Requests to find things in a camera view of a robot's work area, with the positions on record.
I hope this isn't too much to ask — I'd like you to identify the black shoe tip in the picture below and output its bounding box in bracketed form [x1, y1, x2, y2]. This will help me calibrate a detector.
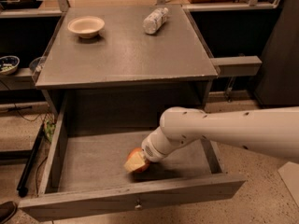
[0, 201, 18, 224]

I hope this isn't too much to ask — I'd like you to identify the grey wooden cabinet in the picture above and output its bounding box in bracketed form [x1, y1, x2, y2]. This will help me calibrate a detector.
[36, 5, 217, 105]

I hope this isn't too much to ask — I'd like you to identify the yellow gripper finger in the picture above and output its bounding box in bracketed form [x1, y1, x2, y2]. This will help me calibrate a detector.
[123, 151, 151, 174]

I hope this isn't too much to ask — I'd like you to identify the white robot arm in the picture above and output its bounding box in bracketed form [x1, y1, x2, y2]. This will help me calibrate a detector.
[124, 107, 299, 172]

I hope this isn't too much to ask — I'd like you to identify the clear plastic water bottle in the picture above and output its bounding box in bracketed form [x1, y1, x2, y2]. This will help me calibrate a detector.
[143, 7, 169, 35]

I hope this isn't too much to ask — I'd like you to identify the beige paper bowl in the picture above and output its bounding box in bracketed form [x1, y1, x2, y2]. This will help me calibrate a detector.
[67, 16, 105, 38]

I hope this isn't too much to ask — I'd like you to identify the orange fruit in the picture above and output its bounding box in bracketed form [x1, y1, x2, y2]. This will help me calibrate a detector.
[125, 147, 151, 175]

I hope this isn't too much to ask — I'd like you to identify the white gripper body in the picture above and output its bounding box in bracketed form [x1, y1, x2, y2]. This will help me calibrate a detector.
[141, 133, 169, 162]

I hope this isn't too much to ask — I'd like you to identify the blue patterned bowl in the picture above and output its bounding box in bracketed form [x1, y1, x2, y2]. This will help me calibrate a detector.
[0, 56, 20, 76]

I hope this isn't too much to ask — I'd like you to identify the small clear container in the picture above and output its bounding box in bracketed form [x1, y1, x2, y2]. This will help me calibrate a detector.
[29, 56, 46, 74]

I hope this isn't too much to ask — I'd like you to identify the black floor bar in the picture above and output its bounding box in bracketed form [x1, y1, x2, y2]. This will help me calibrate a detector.
[17, 125, 44, 198]

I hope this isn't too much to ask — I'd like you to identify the grey side shelf block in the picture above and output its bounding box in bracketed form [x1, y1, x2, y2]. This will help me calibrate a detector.
[210, 56, 262, 77]

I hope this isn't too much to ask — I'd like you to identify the open grey top drawer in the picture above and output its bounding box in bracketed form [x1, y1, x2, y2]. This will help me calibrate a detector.
[20, 90, 245, 222]

